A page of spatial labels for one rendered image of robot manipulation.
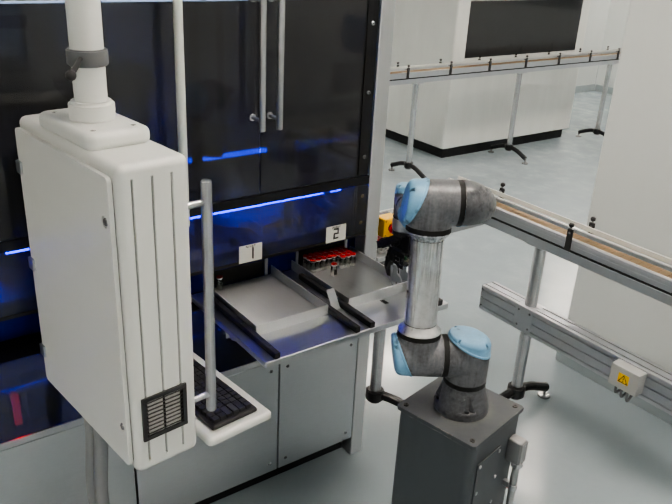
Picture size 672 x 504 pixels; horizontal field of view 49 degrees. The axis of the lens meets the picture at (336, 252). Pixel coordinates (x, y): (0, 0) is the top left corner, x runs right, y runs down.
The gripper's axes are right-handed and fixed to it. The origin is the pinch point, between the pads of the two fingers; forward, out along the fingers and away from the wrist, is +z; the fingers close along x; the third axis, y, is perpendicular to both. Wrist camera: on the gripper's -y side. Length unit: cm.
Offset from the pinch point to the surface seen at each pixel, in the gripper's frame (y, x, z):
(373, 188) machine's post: -24.7, 8.6, -24.4
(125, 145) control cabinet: 18, -96, -63
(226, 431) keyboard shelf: 28, -78, 11
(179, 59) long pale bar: -18, -67, -74
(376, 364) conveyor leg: -40, 30, 64
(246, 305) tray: -16.5, -47.0, 3.5
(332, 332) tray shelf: 11.2, -33.2, 3.6
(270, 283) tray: -26.2, -32.2, 3.4
